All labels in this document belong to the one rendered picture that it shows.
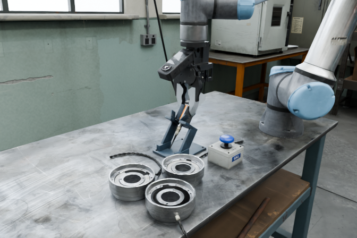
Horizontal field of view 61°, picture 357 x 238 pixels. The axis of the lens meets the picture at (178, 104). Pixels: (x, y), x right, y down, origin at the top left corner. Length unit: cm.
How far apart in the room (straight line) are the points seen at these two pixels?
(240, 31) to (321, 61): 206
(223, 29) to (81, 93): 149
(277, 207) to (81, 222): 72
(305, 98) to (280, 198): 45
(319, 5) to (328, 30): 351
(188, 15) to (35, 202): 57
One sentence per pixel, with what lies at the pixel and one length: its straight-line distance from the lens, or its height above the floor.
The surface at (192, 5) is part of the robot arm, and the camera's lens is 81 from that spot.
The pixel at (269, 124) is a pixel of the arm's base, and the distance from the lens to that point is 107.
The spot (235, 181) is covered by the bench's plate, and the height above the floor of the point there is 80.
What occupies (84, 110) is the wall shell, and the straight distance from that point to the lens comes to 244.
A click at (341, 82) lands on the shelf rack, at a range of 402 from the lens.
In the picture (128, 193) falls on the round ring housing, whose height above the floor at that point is 83.
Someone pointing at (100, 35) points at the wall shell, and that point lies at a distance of 242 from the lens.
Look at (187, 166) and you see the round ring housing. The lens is 78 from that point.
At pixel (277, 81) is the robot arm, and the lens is 102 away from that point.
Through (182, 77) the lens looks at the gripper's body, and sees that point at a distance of 85.
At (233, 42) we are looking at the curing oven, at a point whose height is 91.
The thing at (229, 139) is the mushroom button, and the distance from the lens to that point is 82.
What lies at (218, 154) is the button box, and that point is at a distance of 83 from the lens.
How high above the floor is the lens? 120
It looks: 18 degrees down
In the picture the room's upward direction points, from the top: 1 degrees clockwise
